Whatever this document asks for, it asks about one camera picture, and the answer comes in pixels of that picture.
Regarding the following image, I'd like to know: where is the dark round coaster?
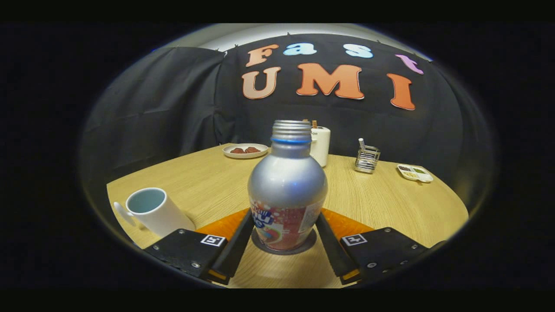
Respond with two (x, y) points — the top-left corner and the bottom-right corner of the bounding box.
(251, 229), (317, 255)

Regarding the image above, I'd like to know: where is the wooden table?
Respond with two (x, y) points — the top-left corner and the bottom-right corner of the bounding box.
(107, 143), (470, 289)

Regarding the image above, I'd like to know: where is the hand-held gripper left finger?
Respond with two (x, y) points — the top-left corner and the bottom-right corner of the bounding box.
(143, 208), (255, 286)

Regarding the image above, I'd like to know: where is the white cup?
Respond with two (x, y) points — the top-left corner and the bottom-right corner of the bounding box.
(114, 187), (196, 238)

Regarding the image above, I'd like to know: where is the white divided dish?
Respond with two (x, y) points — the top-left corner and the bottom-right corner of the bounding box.
(397, 163), (434, 183)

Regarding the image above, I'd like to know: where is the metal wire utensil holder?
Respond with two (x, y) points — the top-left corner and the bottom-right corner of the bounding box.
(354, 145), (381, 174)

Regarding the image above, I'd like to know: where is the silver juice bottle red label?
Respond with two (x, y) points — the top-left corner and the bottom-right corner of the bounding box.
(247, 120), (328, 252)

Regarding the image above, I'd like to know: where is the small white plate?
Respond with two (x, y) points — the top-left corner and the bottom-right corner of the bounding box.
(222, 143), (269, 159)

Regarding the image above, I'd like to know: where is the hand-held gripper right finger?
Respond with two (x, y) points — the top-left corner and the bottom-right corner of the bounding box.
(315, 209), (434, 286)

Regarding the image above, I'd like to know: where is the white toaster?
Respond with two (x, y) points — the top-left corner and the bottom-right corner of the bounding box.
(310, 126), (331, 168)

